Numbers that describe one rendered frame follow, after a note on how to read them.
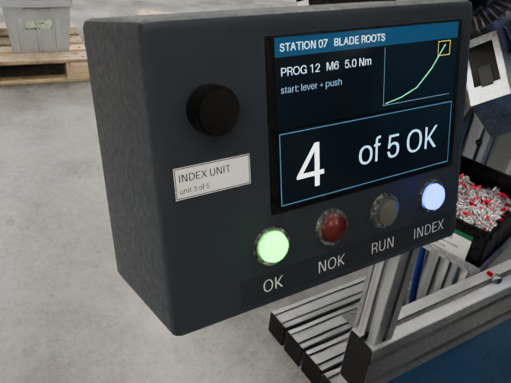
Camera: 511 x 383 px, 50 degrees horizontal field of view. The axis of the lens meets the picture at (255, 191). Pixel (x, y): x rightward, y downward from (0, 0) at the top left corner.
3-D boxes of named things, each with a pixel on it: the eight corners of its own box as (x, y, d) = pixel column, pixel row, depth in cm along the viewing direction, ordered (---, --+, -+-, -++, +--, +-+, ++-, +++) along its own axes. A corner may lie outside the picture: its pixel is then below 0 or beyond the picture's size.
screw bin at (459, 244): (444, 182, 109) (454, 151, 105) (528, 221, 100) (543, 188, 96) (385, 223, 95) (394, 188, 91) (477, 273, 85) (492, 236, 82)
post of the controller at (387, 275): (375, 321, 67) (414, 184, 57) (392, 338, 65) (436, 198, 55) (357, 330, 66) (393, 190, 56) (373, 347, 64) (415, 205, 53)
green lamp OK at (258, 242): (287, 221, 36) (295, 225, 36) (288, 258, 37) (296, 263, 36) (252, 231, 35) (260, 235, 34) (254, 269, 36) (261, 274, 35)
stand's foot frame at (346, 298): (403, 275, 212) (407, 259, 207) (500, 357, 181) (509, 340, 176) (268, 330, 181) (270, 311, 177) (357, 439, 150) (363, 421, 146)
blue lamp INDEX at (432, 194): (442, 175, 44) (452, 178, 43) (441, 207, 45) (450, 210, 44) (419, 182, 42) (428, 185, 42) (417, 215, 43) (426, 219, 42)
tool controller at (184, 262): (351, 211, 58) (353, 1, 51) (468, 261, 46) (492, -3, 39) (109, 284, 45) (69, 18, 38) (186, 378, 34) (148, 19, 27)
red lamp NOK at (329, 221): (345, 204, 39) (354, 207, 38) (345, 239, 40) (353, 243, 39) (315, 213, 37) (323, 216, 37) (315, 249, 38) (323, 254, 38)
